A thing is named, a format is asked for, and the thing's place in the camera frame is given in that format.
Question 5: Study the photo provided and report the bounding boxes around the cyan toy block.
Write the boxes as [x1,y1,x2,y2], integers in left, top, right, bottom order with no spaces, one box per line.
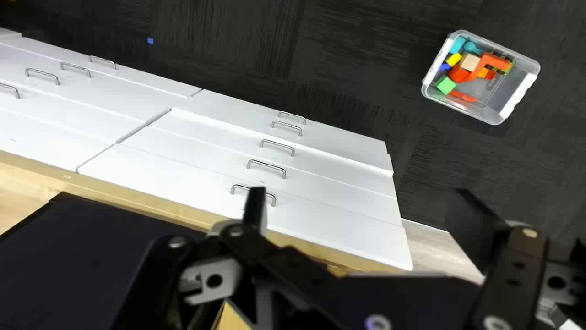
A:
[450,35,483,55]

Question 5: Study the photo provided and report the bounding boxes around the beige toy block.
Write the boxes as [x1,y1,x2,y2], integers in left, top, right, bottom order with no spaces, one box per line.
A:
[460,53,483,73]

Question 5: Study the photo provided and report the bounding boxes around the white drawer cabinet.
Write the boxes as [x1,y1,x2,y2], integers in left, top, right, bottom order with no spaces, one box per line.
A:
[79,141,414,271]

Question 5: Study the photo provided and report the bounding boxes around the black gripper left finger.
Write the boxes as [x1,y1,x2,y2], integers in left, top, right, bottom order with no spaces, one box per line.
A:
[115,187,344,330]

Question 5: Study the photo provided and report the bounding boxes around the black storage box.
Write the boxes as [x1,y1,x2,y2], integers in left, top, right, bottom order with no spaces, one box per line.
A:
[0,191,212,330]

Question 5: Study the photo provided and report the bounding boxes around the white cabinet drawer front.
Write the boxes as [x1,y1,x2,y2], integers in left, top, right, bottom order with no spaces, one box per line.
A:
[0,44,190,110]
[0,57,176,127]
[0,28,203,101]
[189,90,392,158]
[0,81,148,143]
[145,108,399,198]
[117,125,405,226]
[172,99,394,172]
[0,106,121,172]

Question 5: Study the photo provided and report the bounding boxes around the red toy block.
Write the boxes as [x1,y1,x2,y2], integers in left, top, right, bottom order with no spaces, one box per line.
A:
[447,66,472,86]

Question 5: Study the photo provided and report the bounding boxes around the green toy block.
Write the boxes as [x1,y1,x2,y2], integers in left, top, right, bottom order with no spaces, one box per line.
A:
[434,75,458,97]

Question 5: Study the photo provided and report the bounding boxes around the clear plastic bin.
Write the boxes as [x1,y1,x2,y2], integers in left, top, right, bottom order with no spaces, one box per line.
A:
[419,28,542,127]

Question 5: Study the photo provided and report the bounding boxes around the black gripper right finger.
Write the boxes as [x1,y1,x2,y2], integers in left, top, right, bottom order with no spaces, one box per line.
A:
[447,187,586,330]

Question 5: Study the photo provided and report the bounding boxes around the orange toy block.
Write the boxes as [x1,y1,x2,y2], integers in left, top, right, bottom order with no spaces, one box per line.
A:
[478,53,515,81]

